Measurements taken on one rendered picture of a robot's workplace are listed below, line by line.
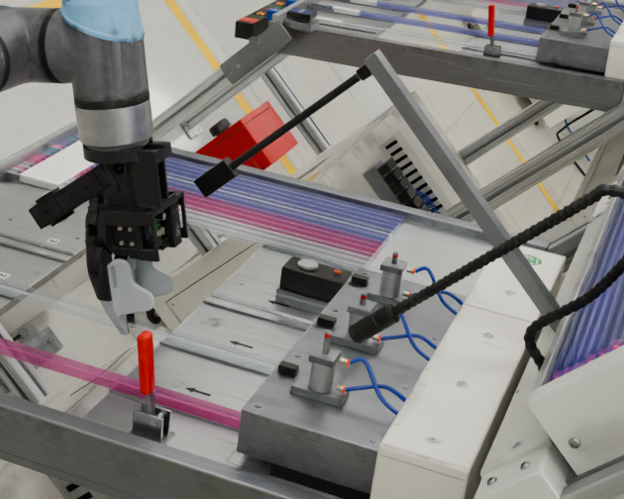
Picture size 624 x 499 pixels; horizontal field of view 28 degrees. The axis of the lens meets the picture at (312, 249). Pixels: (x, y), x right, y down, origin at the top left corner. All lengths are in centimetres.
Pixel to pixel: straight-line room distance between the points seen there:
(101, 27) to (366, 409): 44
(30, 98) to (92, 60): 187
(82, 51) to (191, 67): 248
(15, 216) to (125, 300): 33
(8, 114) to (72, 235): 146
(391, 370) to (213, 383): 19
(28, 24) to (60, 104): 190
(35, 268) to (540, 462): 71
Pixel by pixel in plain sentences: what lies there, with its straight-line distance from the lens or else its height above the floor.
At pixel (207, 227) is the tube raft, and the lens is 159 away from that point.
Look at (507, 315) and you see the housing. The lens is 132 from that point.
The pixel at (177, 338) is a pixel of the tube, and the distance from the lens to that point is 132.
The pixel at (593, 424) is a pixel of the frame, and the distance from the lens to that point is 97.
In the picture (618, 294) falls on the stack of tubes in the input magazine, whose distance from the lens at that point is 112.
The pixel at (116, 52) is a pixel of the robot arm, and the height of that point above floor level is 116.
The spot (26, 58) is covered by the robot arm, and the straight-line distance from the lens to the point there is 125.
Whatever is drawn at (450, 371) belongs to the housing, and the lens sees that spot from 119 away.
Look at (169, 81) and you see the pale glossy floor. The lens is 357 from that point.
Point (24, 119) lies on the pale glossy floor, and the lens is 303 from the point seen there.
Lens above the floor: 179
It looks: 29 degrees down
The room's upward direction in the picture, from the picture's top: 58 degrees clockwise
